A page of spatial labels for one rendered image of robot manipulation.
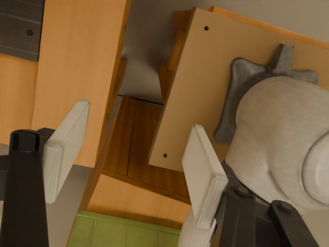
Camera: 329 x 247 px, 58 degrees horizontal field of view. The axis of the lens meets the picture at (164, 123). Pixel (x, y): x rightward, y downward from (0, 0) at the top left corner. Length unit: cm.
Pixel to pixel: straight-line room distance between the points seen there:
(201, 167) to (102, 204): 70
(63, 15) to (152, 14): 92
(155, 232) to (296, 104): 55
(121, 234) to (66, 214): 111
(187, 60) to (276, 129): 24
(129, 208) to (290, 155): 54
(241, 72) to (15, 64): 44
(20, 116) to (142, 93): 93
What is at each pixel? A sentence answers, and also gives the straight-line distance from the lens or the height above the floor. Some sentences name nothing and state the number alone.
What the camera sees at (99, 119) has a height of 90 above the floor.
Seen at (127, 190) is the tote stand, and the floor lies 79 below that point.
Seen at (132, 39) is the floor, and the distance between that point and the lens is 148.
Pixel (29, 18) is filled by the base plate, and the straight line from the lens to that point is 61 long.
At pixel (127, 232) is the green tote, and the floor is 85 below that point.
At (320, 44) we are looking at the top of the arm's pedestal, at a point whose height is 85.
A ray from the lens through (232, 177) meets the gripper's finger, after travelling 16.
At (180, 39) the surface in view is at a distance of 125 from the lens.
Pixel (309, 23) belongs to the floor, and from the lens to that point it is 167.
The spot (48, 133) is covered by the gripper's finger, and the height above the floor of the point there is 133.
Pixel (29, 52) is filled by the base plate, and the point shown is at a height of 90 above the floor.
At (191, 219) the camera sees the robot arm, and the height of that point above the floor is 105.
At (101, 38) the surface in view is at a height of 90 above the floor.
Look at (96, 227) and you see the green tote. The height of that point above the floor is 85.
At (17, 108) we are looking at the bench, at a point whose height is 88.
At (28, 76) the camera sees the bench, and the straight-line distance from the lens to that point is 65.
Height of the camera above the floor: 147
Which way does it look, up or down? 69 degrees down
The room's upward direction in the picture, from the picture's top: 171 degrees clockwise
